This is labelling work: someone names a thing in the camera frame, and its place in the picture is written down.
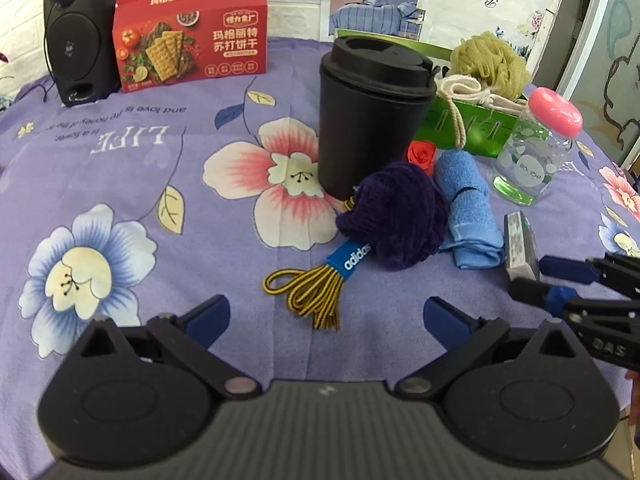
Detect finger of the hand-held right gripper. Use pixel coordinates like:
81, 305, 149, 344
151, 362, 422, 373
509, 280, 640, 321
540, 252, 640, 293

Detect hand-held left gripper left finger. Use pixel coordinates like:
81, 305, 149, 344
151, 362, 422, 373
75, 295, 263, 397

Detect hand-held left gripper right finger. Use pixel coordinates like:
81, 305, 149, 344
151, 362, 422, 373
395, 296, 583, 395

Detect small grey white box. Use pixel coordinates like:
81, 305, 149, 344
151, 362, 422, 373
502, 211, 542, 282

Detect yellow black shoelaces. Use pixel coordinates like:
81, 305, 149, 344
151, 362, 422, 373
262, 242, 373, 333

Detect green cardboard box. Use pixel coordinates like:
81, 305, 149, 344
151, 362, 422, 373
334, 28, 531, 160

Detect cream cloth with rope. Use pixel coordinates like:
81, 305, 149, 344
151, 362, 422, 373
437, 74, 528, 148

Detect olive bath loofah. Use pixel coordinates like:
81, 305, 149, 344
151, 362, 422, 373
450, 31, 532, 102

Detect blue towel roll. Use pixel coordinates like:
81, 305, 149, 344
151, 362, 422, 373
432, 152, 505, 269

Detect clear bottle with pink lid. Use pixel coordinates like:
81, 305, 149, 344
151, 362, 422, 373
491, 87, 584, 207

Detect purple knitted hat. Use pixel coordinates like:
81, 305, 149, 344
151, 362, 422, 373
335, 161, 451, 272

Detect purple floral tablecloth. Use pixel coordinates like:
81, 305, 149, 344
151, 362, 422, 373
0, 35, 640, 411

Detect red fabric rose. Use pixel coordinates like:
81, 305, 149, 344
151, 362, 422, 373
406, 141, 438, 177

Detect black lidded cup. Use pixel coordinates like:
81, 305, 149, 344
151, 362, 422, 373
318, 36, 438, 201

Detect cartoon printed panel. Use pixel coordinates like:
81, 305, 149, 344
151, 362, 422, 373
555, 0, 640, 171

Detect red cracker box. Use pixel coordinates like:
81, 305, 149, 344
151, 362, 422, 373
111, 0, 271, 95

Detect white floral poster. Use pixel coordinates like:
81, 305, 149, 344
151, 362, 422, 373
425, 0, 576, 68

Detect black speaker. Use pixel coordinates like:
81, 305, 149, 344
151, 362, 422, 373
42, 0, 131, 108

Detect plaid bedding poster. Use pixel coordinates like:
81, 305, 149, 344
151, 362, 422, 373
327, 0, 431, 43

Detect black speaker cable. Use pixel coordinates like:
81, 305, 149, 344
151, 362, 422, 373
41, 0, 83, 103

